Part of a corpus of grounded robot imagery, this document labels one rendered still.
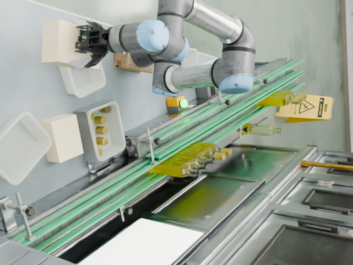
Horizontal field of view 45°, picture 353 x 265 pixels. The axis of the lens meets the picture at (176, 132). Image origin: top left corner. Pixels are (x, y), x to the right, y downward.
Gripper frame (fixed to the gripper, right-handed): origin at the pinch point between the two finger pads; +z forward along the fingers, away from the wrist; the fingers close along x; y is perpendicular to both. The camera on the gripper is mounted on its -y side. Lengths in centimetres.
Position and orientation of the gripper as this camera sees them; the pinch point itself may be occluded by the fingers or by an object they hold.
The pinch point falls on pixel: (75, 46)
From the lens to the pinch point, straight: 136.0
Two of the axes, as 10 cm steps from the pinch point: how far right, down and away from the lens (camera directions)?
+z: -7.9, -0.5, 6.1
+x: -0.6, 10.0, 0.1
